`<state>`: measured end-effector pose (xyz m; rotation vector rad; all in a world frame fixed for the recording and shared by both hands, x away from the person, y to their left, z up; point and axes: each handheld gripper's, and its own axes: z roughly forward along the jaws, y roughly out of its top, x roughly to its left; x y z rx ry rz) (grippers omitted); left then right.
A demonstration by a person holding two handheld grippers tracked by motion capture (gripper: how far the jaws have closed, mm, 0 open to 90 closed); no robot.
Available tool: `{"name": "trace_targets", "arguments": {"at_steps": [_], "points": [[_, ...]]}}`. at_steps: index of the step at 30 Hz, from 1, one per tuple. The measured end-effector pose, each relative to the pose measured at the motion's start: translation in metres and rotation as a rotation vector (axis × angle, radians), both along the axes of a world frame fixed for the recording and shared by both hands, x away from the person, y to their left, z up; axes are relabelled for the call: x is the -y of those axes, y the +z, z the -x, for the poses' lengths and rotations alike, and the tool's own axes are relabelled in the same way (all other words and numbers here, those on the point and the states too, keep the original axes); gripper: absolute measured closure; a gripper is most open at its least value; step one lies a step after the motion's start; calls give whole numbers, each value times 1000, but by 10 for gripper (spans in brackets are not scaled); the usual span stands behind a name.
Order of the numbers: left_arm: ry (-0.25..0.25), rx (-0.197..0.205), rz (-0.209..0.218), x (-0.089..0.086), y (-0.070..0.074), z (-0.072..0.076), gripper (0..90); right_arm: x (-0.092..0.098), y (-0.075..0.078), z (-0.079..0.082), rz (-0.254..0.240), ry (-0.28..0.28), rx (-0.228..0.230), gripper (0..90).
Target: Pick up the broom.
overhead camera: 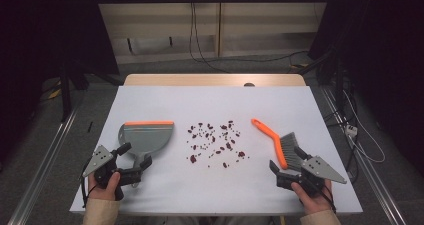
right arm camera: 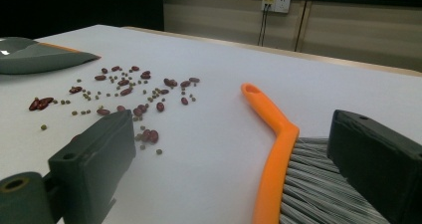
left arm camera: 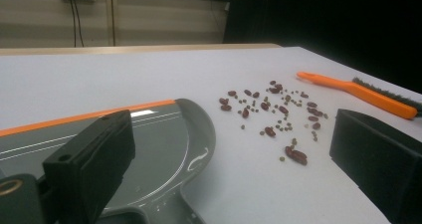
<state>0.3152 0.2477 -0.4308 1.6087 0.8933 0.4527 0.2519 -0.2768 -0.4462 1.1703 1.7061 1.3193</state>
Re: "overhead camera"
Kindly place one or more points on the person's left hand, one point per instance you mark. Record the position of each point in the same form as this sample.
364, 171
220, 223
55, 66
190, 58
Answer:
101, 193

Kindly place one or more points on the grey dustpan with orange edge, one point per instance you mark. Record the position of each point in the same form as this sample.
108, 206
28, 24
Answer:
148, 138

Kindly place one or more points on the white table mat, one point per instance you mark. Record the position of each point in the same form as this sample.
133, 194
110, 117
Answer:
200, 191

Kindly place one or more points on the dark curtain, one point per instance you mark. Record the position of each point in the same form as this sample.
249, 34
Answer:
383, 51
40, 35

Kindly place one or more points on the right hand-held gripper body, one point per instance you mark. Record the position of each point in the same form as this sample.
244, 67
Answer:
320, 171

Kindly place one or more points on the person's right hand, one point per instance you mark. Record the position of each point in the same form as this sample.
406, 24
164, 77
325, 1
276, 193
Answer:
315, 203

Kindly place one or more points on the white power strip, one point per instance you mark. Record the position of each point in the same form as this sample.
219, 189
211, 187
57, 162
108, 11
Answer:
351, 130

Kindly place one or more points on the dark round table grommet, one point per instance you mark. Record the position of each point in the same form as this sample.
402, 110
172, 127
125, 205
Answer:
249, 84

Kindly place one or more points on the person's lap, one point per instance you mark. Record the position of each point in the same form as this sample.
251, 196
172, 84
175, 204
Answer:
213, 221

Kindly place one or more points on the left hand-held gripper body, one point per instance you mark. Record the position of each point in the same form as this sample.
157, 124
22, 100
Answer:
100, 158

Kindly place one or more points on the black metal stand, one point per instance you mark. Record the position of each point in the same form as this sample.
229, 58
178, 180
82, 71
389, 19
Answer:
65, 95
339, 85

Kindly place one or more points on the aluminium floor rail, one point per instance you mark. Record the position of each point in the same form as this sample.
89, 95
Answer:
43, 165
376, 185

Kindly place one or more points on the dark red beans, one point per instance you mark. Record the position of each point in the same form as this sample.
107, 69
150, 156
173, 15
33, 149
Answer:
228, 145

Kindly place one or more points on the orange brush with grey bristles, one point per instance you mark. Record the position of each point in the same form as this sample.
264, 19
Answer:
276, 141

